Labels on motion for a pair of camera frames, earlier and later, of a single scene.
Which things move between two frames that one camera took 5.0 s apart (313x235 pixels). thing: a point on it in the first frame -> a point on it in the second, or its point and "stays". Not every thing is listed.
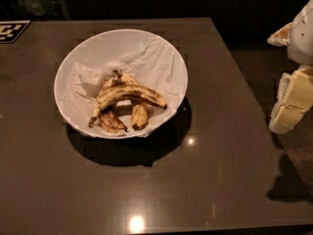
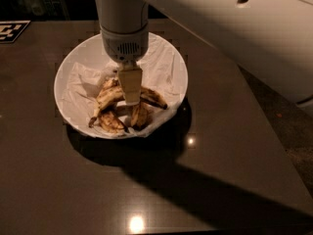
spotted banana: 138,112 stays
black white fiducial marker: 12,30 stays
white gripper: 301,39 -> 124,44
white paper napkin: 156,66 stays
